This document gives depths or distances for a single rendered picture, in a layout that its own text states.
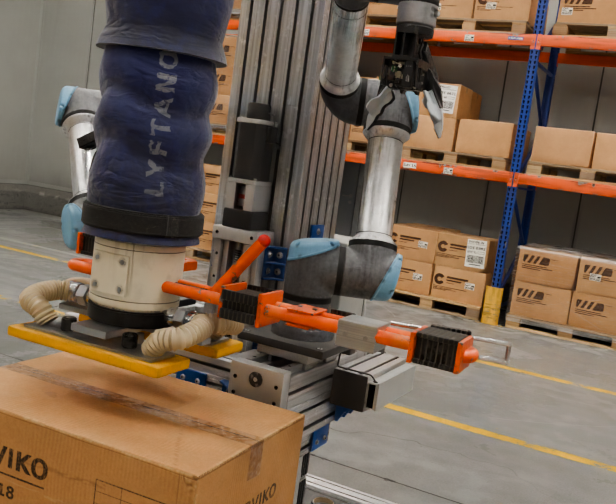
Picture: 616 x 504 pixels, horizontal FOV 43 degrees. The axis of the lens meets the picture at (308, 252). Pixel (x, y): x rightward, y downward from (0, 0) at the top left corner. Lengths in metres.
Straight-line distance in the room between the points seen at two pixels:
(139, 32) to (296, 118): 0.71
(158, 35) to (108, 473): 0.74
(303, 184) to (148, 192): 0.70
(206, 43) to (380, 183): 0.62
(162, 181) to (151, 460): 0.47
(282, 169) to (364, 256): 0.37
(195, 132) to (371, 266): 0.58
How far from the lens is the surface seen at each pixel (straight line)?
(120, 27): 1.43
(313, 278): 1.78
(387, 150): 1.87
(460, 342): 1.21
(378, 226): 1.82
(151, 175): 1.39
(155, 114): 1.40
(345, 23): 1.70
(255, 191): 1.96
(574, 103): 9.71
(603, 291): 8.25
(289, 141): 2.01
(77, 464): 1.40
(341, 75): 1.82
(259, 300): 1.33
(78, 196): 2.07
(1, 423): 1.50
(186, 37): 1.40
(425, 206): 10.04
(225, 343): 1.54
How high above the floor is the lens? 1.45
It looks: 7 degrees down
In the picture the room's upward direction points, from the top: 8 degrees clockwise
